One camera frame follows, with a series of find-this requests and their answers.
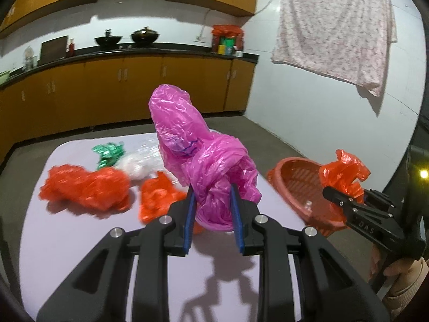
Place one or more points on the glass jar on counter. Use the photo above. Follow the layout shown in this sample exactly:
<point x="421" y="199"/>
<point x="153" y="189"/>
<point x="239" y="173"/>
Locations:
<point x="30" y="59"/>

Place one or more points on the pink plastic bag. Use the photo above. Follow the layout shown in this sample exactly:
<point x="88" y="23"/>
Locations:
<point x="208" y="161"/>

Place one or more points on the clear bubble wrap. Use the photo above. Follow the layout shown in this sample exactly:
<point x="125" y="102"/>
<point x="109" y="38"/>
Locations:
<point x="147" y="147"/>

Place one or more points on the orange plastic bag piece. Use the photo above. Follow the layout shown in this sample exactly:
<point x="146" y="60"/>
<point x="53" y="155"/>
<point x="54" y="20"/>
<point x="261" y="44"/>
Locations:
<point x="156" y="196"/>

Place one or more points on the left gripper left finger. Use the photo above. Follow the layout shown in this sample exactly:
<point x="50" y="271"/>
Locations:
<point x="125" y="268"/>

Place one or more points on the red plastic basket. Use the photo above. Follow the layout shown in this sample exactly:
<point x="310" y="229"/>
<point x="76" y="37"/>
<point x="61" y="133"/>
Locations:
<point x="297" y="181"/>

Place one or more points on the large orange plastic bag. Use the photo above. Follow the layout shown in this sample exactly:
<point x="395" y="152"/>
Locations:
<point x="102" y="190"/>

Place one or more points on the black wok left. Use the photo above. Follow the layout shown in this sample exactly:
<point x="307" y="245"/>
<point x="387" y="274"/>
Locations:
<point x="108" y="40"/>

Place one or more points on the floral hanging cloth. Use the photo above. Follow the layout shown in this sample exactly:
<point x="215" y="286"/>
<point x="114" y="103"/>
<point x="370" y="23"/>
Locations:
<point x="347" y="40"/>

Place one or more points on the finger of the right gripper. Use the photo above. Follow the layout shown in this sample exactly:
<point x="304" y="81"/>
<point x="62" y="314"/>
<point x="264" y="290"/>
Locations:
<point x="342" y="202"/>

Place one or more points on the dark cutting board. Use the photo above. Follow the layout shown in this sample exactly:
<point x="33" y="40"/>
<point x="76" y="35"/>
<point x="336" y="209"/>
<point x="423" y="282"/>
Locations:
<point x="53" y="50"/>

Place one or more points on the lower wooden kitchen cabinets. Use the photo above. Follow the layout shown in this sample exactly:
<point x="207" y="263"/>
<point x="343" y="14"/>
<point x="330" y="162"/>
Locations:
<point x="114" y="88"/>

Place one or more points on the black wok with lid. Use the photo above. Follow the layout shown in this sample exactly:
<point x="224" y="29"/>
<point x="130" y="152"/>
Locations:
<point x="144" y="37"/>

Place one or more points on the red bag on counter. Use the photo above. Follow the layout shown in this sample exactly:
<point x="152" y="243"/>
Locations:
<point x="227" y="39"/>

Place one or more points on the white plastic bag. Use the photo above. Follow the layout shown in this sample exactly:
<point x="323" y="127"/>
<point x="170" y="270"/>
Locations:
<point x="138" y="166"/>

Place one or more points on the person right hand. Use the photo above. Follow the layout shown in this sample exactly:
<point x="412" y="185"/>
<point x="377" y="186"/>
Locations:
<point x="402" y="267"/>

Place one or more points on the red bottle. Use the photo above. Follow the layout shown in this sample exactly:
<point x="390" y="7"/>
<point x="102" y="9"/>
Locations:
<point x="71" y="48"/>

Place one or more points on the small orange plastic bag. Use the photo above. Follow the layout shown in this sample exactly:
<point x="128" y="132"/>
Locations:
<point x="345" y="175"/>

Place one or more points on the green plastic bag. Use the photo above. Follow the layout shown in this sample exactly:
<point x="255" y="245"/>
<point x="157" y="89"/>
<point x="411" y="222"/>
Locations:
<point x="109" y="154"/>

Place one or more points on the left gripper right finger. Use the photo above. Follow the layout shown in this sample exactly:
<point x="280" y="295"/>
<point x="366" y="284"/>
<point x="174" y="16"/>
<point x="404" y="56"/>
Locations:
<point x="301" y="271"/>

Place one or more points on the green bowl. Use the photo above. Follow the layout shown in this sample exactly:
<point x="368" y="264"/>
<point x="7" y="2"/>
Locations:
<point x="4" y="76"/>

